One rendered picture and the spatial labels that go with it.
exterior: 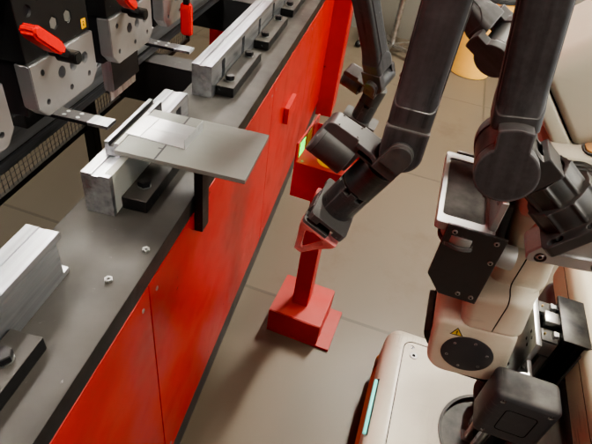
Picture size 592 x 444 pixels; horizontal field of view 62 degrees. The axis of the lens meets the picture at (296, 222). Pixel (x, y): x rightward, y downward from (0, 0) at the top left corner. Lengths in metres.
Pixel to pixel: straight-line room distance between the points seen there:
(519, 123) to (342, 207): 0.26
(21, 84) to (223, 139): 0.43
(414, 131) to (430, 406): 1.05
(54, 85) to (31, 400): 0.44
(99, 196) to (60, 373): 0.37
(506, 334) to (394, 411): 0.55
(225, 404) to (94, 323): 0.97
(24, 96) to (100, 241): 0.35
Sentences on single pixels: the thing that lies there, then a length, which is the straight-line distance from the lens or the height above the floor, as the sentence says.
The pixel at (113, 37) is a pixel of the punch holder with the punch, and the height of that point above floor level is 1.22.
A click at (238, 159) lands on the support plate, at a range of 0.98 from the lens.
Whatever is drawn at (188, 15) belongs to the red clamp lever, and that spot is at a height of 1.20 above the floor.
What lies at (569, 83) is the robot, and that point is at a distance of 0.78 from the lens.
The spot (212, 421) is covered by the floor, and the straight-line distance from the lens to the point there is 1.74.
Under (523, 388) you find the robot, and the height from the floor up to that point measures 0.75.
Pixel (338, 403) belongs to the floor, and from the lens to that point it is 1.81.
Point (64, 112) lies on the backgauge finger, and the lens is 1.15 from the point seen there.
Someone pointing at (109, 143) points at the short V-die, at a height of 1.00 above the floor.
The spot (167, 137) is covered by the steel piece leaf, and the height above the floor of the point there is 1.00.
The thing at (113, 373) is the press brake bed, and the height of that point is 0.76.
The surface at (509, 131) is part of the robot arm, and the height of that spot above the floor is 1.29.
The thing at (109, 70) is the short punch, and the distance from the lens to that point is 0.98.
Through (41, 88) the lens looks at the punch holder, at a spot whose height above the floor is 1.22.
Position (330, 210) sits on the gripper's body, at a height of 1.09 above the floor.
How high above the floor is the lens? 1.54
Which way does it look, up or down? 40 degrees down
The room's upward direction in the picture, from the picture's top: 9 degrees clockwise
